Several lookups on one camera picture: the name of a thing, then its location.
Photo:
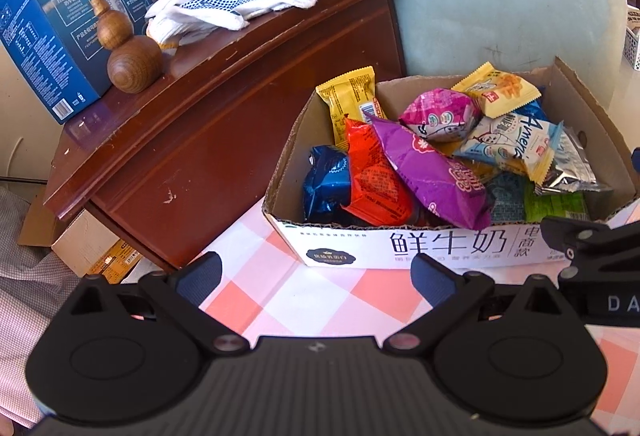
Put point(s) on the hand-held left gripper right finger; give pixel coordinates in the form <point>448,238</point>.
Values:
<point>432,273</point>

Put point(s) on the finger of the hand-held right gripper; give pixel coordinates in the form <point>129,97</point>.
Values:
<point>590,243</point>

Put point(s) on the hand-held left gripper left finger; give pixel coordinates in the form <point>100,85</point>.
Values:
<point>200,273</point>

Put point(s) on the green snack packet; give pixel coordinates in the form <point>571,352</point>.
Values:
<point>555,208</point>

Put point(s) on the silver foil snack packet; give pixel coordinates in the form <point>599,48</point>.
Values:
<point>570,171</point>

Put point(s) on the teal snack packet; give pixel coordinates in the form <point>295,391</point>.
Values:
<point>506,198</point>

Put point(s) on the white printed cardboard box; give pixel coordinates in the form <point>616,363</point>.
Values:
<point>340,241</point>

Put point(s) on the purple snack packet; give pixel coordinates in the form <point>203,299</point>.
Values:
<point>430,166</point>

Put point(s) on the red snack packet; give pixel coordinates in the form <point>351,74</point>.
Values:
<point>375,176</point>

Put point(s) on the white and blue snack packet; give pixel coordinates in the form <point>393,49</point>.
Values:
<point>510,141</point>

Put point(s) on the magenta snack packet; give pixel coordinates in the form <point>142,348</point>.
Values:
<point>440,111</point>

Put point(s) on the small yellow waffle packet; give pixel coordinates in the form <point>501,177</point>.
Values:
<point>495,89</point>

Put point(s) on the large yellow cracker packet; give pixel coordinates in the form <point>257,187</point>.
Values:
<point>350,109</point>

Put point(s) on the pink checked tablecloth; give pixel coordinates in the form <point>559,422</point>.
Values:
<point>300,296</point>

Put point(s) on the brown cardboard box orange label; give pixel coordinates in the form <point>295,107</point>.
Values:
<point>80,236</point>

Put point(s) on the dark wooden cabinet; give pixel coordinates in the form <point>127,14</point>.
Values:
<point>225,116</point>

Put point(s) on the lilac checked cloth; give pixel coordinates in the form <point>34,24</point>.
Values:
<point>25,306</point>

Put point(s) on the white plastic basket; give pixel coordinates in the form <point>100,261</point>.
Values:
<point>632,46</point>

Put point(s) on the wooden gourd ornament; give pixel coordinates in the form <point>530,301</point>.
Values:
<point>132,69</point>

